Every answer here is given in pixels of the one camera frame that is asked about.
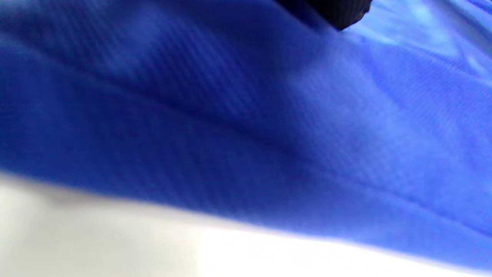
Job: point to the person's left hand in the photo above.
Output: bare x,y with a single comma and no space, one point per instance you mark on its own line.
338,11

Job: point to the blue t-shirt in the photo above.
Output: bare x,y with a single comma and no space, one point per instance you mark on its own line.
230,134

